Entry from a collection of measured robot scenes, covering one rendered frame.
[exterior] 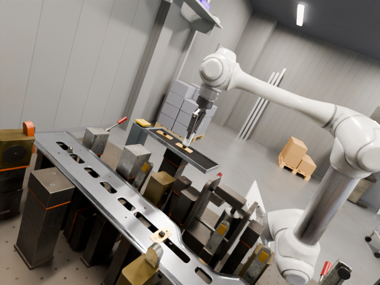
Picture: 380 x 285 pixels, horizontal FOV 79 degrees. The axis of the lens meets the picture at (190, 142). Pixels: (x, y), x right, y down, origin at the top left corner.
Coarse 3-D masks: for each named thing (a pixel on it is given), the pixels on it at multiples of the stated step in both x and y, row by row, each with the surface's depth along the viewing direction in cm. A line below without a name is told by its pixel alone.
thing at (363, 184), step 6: (378, 108) 535; (372, 114) 542; (378, 114) 535; (378, 120) 536; (372, 174) 619; (360, 180) 581; (366, 180) 574; (372, 180) 562; (360, 186) 582; (366, 186) 575; (354, 192) 590; (360, 192) 582; (348, 198) 597; (354, 198) 590; (360, 204) 594
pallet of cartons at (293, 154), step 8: (288, 144) 659; (296, 144) 597; (304, 144) 654; (280, 152) 722; (288, 152) 607; (296, 152) 600; (304, 152) 593; (280, 160) 667; (288, 160) 610; (296, 160) 603; (304, 160) 604; (312, 160) 654; (296, 168) 613; (304, 168) 602; (312, 168) 596; (304, 176) 624
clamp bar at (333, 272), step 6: (336, 264) 64; (342, 264) 64; (330, 270) 65; (336, 270) 65; (342, 270) 61; (348, 270) 63; (330, 276) 64; (336, 276) 65; (342, 276) 61; (348, 276) 61; (324, 282) 65; (330, 282) 65; (336, 282) 65; (342, 282) 63
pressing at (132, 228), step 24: (48, 144) 95; (72, 144) 102; (72, 168) 87; (96, 168) 94; (96, 192) 81; (120, 192) 86; (120, 216) 75; (144, 216) 80; (144, 240) 71; (168, 264) 66; (192, 264) 70
